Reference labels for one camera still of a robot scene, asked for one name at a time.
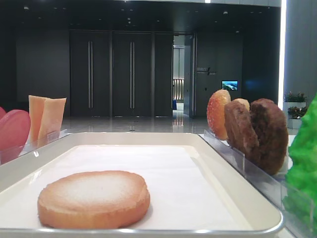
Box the round bread slice on tray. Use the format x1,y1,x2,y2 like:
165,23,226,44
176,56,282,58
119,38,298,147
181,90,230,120
37,171,151,229

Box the white rectangular serving tray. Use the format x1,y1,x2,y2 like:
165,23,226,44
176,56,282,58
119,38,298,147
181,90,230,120
0,132,285,238

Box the brown meat patty near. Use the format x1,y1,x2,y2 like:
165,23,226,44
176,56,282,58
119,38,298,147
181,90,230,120
250,98,288,175

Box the brown meat patty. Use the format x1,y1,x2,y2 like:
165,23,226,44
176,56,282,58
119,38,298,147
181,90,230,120
224,98,260,165
250,98,288,175

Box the potted plants on planter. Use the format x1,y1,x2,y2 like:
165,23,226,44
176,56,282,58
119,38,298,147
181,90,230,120
283,91,308,129

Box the orange cheese slice right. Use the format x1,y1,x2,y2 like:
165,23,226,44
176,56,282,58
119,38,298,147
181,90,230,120
38,98,66,140

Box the clear acrylic rack right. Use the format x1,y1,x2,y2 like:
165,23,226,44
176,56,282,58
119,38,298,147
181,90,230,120
203,129,317,238

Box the dark double doors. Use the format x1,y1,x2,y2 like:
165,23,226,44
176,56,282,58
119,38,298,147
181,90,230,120
70,31,173,117

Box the clear acrylic rack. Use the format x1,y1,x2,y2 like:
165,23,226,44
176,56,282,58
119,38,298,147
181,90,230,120
0,129,68,165
203,129,317,238

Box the clear acrylic rack left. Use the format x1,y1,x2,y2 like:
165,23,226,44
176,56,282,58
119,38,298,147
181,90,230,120
0,129,68,165

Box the orange cheese slice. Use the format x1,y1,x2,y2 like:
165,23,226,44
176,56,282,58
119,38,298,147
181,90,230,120
28,95,48,142
38,98,66,140

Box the orange cheese slice left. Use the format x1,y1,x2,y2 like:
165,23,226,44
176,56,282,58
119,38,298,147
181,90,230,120
28,95,48,142

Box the red tomato slice back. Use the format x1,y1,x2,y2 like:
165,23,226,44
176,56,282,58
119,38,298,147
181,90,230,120
0,107,6,119

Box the brown meat patty far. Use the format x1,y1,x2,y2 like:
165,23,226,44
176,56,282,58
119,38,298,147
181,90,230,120
224,98,260,165

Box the red tomato slice front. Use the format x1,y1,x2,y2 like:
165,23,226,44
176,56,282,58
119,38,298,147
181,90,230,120
0,110,31,151

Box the small wall display screen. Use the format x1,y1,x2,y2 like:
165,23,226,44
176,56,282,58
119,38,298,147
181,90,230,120
221,81,238,91

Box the red tomato slice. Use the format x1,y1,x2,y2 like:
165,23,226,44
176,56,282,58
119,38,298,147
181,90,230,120
0,107,6,119
0,110,31,151

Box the upright bread slice far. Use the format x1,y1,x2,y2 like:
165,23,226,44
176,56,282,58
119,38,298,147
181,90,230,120
207,89,231,140

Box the green lettuce leaf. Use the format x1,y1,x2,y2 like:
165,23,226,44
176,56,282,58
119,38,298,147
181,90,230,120
283,98,317,237

